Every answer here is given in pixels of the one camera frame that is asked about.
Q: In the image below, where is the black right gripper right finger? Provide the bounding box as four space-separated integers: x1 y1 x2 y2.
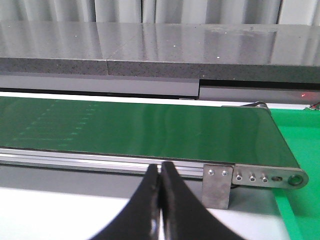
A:
161 161 243 240

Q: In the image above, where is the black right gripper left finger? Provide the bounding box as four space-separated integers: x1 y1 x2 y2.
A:
92 164 160 240

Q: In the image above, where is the steel conveyor mounting plate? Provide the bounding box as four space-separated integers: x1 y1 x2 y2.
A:
201 164 233 210

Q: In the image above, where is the green conveyor belt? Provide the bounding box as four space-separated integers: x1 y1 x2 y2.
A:
0 97 298 168

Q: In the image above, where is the bright green mat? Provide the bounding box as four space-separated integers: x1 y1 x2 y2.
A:
264 106 320 240

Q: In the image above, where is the grey rear guide panel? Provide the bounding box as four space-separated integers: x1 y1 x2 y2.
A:
0 72 320 104

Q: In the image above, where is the grey stone counter slab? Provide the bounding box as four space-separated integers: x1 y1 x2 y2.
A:
0 20 320 84

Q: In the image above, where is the white pleated curtain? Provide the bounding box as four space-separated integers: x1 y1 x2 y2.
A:
0 0 320 26

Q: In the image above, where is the steel conveyor end bracket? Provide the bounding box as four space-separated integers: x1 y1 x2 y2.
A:
231 164 309 190

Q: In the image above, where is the aluminium conveyor side rail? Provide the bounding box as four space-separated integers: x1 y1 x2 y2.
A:
0 147 209 179

